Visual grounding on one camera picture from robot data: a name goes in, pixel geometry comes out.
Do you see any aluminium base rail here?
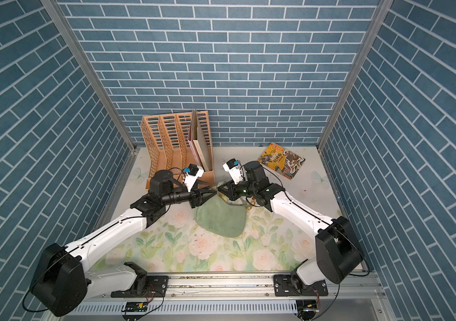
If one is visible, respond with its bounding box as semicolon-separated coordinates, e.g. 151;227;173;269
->
82;272;385;302

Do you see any green circuit board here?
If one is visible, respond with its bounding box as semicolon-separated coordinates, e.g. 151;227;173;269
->
122;302;148;314

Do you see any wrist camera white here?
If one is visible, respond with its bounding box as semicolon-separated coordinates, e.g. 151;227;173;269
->
223;159;244;185
183;164;205;192

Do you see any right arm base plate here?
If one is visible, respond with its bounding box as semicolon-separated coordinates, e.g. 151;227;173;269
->
273;259;328;297

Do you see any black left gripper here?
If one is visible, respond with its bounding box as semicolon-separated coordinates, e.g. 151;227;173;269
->
160;180;216;209

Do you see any small connector module right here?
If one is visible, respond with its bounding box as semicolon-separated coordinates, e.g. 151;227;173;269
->
296;300;320;321

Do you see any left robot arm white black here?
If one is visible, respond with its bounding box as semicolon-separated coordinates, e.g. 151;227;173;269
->
27;170;217;316

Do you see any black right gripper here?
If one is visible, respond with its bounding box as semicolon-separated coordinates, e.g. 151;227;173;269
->
218;179;258;201

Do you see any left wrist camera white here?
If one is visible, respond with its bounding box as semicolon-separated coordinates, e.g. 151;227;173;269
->
183;164;205;192

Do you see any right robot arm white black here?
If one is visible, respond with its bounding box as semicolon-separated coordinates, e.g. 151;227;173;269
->
218;159;364;288

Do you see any floral table mat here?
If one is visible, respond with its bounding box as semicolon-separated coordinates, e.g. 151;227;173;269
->
92;146;342;273

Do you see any green fabric bag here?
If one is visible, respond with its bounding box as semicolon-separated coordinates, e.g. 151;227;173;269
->
194;194;250;238

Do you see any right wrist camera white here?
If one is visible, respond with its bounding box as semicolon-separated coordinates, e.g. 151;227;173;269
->
223;159;244;185

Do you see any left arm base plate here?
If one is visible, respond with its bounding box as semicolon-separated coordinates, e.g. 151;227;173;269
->
111;262;169;301

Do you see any orange illustrated comic book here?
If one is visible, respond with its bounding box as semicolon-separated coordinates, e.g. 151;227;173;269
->
257;143;305;180

